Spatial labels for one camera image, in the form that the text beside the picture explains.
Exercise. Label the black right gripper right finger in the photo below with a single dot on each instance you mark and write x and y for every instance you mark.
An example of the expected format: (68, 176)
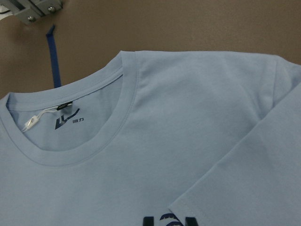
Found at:
(188, 218)

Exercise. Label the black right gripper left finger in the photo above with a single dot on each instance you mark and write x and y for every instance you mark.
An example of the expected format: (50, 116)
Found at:
(153, 219)

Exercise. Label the light blue t-shirt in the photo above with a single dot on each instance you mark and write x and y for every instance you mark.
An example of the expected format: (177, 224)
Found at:
(217, 133)

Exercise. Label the grey metal clamp bracket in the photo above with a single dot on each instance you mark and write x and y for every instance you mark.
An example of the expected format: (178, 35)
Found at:
(29, 11)

